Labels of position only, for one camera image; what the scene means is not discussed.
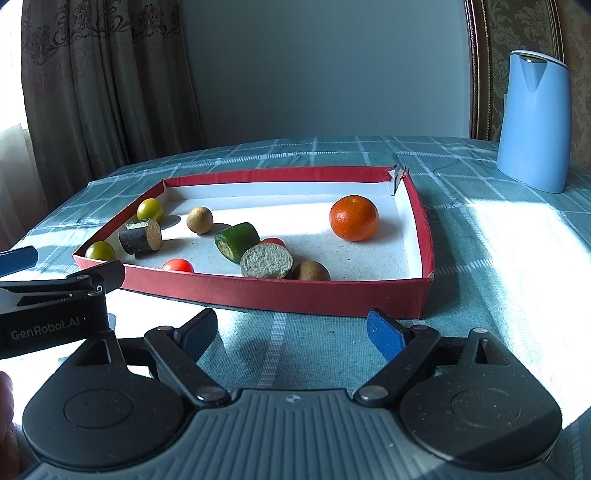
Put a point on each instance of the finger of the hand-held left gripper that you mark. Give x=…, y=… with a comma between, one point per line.
x=18, y=261
x=108, y=274

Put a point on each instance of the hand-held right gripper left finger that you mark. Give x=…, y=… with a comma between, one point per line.
x=201, y=332

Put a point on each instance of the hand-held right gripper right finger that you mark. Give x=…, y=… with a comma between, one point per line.
x=385, y=334

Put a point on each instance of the dark cylinder food piece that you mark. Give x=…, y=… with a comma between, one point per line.
x=138, y=240

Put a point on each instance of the red cardboard box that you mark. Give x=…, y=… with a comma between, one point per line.
x=369, y=258

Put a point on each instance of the brown round fruit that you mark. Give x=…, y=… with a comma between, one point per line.
x=199, y=220
x=310, y=271

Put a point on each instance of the person's left hand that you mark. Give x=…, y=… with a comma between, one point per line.
x=5, y=406

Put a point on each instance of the green tomato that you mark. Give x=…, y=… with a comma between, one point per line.
x=100, y=251
x=150, y=210

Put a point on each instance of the red cherry tomato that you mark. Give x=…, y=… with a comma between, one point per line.
x=273, y=241
x=178, y=266

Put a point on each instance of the grey-brown cut food piece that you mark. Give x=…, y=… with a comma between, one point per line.
x=267, y=262

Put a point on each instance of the green cucumber piece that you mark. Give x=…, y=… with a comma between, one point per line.
x=238, y=237

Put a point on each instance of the orange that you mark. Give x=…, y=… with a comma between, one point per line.
x=354, y=218

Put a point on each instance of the teal checked tablecloth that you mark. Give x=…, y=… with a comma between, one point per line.
x=485, y=258

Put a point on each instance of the brown patterned curtain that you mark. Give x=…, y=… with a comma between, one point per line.
x=101, y=92

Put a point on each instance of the blue kettle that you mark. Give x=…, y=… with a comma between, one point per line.
x=533, y=129

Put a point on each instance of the brown wooden frame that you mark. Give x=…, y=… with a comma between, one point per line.
x=478, y=69

